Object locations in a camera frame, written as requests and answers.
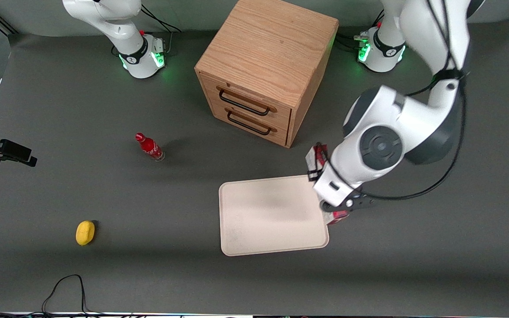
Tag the red cookie box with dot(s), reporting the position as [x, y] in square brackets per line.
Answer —
[315, 157]

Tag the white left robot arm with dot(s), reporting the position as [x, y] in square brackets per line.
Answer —
[396, 132]

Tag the white rectangular tray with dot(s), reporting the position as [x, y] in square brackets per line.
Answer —
[267, 216]

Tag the yellow lemon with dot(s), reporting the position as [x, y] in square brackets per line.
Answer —
[85, 232]

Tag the wooden drawer cabinet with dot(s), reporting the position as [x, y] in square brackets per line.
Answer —
[267, 57]

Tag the red cola bottle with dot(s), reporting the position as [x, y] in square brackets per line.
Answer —
[150, 146]

